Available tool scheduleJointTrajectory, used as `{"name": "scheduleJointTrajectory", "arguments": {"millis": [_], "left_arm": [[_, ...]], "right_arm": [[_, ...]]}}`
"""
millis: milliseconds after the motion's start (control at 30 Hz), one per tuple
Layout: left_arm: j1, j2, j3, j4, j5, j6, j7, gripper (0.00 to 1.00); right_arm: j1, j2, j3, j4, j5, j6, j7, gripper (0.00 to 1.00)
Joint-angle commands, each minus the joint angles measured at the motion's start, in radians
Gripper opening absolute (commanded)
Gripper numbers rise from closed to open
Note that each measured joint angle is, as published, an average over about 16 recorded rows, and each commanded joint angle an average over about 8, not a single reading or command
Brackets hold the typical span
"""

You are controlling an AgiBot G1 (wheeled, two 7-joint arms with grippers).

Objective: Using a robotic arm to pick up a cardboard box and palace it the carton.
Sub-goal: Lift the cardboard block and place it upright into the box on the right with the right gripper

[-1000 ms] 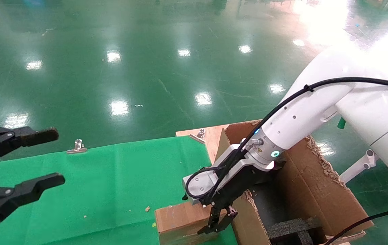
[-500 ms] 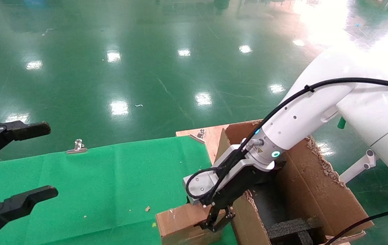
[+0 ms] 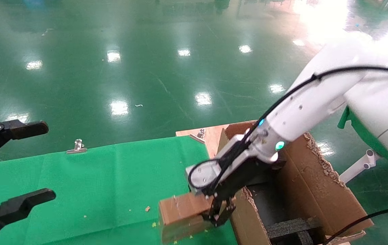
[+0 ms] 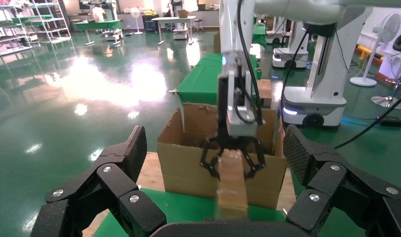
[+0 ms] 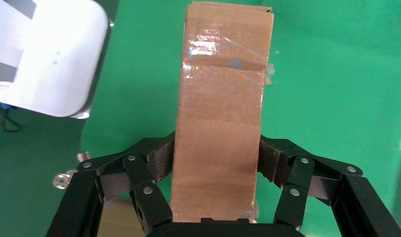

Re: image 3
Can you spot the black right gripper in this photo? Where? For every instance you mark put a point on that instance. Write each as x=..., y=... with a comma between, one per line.
x=245, y=175

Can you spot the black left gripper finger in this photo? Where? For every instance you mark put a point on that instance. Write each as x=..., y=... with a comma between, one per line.
x=17, y=206
x=27, y=130

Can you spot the small brown cardboard box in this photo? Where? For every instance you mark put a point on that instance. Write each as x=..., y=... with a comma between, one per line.
x=180, y=212

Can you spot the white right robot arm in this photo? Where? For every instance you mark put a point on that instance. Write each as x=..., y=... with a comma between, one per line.
x=316, y=98

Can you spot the large open cardboard carton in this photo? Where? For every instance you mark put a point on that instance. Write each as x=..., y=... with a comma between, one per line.
x=316, y=190

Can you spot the silver metal binder clip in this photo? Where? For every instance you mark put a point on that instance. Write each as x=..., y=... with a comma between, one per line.
x=77, y=149
x=201, y=133

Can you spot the black foam insert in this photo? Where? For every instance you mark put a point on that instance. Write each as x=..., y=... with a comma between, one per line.
x=289, y=228

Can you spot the large green tablecloth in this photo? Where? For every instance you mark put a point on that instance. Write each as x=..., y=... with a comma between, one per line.
x=95, y=187

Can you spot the white metal table leg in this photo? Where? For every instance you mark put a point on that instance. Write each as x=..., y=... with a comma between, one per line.
x=357, y=168

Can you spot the small green tablecloth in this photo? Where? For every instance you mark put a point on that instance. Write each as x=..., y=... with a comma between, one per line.
x=345, y=117

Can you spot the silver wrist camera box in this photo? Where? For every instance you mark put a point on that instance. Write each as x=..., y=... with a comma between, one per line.
x=202, y=175

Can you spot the silver camera mount bracket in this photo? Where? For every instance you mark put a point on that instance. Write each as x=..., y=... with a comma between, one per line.
x=236, y=140

